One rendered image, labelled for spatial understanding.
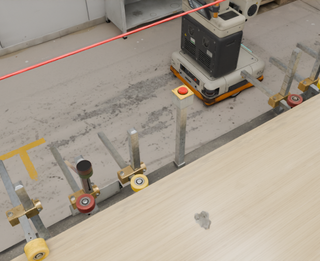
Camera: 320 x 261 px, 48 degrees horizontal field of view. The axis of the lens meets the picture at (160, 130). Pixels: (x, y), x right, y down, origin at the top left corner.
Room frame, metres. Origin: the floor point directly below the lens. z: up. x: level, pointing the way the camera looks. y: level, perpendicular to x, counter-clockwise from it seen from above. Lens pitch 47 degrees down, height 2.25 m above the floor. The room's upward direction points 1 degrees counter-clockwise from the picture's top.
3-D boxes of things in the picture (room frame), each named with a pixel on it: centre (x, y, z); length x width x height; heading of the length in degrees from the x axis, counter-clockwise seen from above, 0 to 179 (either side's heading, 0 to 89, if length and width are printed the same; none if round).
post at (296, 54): (1.57, -0.73, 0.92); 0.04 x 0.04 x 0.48; 32
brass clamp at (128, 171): (1.02, 0.14, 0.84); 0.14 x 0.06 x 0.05; 122
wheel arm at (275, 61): (1.76, -0.86, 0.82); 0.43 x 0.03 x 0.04; 32
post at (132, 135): (1.04, 0.12, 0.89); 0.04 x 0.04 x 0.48; 32
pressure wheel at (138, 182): (0.93, 0.10, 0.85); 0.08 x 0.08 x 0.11
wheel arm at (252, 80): (1.63, -0.64, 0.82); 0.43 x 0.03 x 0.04; 32
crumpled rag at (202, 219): (0.73, -0.17, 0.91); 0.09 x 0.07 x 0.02; 10
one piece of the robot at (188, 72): (2.54, -0.28, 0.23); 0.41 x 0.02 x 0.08; 31
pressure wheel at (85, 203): (0.82, 0.33, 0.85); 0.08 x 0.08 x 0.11
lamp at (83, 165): (0.86, 0.31, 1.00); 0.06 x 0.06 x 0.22; 32
